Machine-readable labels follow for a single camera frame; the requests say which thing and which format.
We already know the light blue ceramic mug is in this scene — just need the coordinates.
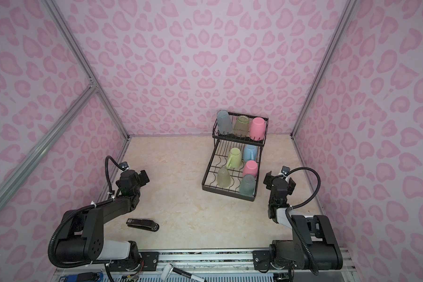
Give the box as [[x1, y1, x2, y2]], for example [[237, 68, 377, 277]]
[[243, 145, 259, 163]]

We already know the teal translucent plastic cup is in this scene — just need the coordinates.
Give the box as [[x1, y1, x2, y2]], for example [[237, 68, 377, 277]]
[[239, 175, 256, 197]]

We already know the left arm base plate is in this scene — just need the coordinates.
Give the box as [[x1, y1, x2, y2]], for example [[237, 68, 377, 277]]
[[108, 251, 160, 272]]

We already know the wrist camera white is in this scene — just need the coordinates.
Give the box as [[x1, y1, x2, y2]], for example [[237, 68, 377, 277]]
[[280, 166, 291, 177], [119, 162, 129, 171]]

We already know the black stapler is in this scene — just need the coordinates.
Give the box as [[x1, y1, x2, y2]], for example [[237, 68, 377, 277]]
[[126, 219, 160, 232]]

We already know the black marker pen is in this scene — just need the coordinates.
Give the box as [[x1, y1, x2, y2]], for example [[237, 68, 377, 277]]
[[161, 264, 206, 282]]

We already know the black wire dish rack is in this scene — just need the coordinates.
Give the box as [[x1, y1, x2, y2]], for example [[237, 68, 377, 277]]
[[202, 110, 269, 202]]

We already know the pale green ceramic mug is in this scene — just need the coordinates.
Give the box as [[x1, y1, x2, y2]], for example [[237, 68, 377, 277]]
[[226, 148, 242, 169]]

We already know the pale yellow translucent cup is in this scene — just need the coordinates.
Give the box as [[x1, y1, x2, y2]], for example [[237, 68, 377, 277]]
[[217, 166, 232, 189]]

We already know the aluminium front rail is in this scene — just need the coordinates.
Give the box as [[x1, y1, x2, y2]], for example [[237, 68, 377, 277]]
[[50, 248, 360, 282]]

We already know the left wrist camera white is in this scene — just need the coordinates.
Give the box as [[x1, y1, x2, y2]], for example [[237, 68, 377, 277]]
[[119, 162, 129, 171]]

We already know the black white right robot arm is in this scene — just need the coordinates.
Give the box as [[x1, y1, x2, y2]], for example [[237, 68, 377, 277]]
[[263, 167, 343, 276]]

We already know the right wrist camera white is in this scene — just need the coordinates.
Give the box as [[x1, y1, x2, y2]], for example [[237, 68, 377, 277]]
[[280, 166, 291, 177]]

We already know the blue black tool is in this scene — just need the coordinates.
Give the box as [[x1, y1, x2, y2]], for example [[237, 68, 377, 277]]
[[58, 272, 103, 282]]

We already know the pink plastic cup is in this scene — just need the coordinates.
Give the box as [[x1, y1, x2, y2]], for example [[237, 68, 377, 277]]
[[249, 117, 266, 142], [243, 160, 259, 178]]

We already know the green translucent plastic cup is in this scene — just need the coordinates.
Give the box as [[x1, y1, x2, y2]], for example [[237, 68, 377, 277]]
[[233, 115, 250, 138]]

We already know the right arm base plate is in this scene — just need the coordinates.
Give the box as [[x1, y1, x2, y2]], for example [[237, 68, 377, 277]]
[[252, 250, 274, 273]]

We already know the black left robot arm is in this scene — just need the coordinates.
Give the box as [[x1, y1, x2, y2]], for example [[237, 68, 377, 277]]
[[48, 169, 150, 269]]

